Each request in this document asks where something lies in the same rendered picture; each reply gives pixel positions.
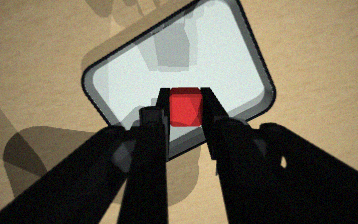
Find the red cube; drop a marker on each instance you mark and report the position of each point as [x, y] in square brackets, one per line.
[186, 107]

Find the white tray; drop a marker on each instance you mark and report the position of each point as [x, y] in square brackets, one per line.
[206, 43]

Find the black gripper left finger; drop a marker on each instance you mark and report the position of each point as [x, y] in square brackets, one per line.
[79, 191]

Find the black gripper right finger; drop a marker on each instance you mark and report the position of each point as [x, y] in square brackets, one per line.
[318, 187]

